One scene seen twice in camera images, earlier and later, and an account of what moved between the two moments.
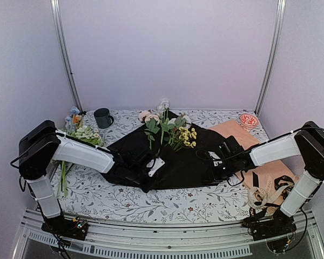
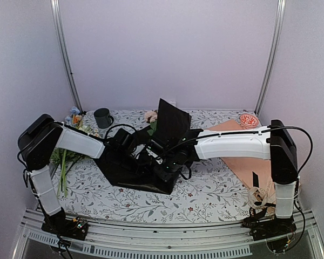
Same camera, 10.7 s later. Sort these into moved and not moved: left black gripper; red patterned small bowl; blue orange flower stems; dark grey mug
Moved: left black gripper
Not moved: blue orange flower stems; dark grey mug; red patterned small bowl
